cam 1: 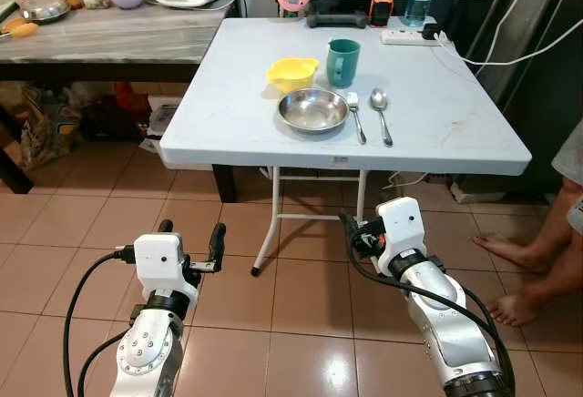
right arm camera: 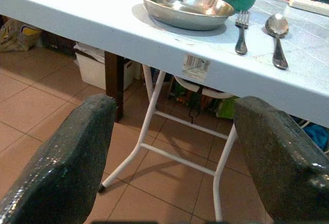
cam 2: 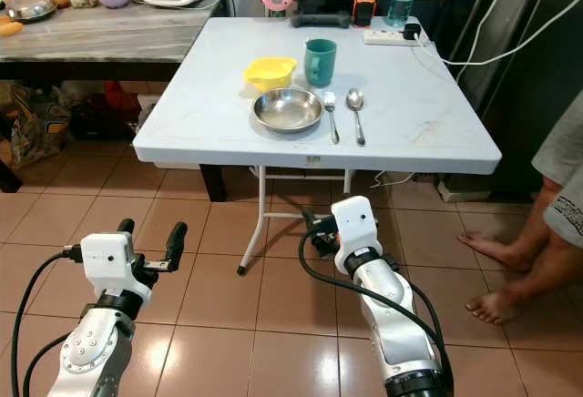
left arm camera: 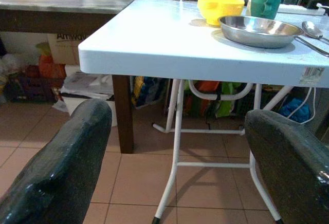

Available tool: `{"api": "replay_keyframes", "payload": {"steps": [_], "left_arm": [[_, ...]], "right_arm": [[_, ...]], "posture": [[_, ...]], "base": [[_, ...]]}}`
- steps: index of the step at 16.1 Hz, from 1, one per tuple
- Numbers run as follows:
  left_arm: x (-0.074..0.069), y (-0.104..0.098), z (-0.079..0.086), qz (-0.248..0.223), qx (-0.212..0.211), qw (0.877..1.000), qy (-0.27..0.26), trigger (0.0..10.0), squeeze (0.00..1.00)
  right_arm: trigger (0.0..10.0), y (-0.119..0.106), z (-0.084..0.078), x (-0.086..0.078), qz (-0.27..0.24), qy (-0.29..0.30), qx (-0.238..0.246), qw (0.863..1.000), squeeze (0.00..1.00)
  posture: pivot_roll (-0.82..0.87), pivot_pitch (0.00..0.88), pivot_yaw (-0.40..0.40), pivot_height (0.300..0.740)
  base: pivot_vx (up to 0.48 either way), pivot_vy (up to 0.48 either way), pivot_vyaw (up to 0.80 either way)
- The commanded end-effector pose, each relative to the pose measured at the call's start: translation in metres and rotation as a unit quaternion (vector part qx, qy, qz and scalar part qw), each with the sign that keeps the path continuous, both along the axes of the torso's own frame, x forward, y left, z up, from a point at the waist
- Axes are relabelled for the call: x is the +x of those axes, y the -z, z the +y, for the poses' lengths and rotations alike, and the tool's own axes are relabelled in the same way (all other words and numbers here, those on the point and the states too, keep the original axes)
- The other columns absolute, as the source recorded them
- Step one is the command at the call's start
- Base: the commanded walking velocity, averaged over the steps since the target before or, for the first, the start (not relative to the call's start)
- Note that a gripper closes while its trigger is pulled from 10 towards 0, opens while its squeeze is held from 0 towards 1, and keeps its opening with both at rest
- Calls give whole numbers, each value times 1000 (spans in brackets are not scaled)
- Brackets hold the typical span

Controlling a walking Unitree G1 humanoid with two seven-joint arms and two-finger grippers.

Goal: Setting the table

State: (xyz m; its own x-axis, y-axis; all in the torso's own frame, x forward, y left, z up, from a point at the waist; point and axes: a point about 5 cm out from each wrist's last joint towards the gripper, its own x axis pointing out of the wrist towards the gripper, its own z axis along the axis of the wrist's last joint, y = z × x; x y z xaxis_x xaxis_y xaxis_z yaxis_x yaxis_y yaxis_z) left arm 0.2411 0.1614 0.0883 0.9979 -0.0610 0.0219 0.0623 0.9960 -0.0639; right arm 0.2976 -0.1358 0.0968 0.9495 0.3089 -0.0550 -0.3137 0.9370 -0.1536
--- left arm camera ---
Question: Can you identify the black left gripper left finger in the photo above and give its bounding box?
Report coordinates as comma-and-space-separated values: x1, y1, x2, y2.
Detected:
0, 98, 113, 224

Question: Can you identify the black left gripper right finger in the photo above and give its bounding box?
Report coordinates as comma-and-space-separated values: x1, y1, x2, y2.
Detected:
244, 109, 329, 224

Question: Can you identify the blue plastic bag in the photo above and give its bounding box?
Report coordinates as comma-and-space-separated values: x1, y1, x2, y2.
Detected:
279, 97, 311, 123

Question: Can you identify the dark plastic crate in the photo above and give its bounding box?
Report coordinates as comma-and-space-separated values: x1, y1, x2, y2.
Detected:
6, 73, 64, 103

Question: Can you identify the green shopping bag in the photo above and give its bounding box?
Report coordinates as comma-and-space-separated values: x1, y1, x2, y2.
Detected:
184, 80, 242, 118

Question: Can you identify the orange plastic bag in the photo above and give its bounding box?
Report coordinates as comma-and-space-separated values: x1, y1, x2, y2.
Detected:
38, 54, 67, 79

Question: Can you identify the blue yellow patterned bag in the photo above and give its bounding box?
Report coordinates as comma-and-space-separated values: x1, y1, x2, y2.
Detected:
131, 76, 167, 109

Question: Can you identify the brown cardboard box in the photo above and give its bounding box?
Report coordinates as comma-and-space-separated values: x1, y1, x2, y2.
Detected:
47, 33, 87, 65

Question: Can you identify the stainless steel spoon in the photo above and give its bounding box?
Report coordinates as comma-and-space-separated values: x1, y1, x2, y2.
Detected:
301, 21, 329, 43

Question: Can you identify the stainless steel plate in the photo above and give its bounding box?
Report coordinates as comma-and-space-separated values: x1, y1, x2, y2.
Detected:
217, 15, 304, 49

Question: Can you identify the dark wooden table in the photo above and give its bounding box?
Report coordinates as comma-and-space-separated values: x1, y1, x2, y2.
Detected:
0, 0, 144, 155

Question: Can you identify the white folding table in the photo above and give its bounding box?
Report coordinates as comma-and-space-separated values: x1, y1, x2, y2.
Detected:
78, 0, 329, 224

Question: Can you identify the green plastic mug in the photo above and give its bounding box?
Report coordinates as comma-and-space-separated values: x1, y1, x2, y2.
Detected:
250, 0, 290, 20

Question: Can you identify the yellow plastic bowl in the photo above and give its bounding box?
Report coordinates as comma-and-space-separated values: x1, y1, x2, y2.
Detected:
197, 0, 245, 27

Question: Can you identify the white power cable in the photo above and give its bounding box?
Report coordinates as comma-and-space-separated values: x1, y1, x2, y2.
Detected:
287, 86, 317, 125

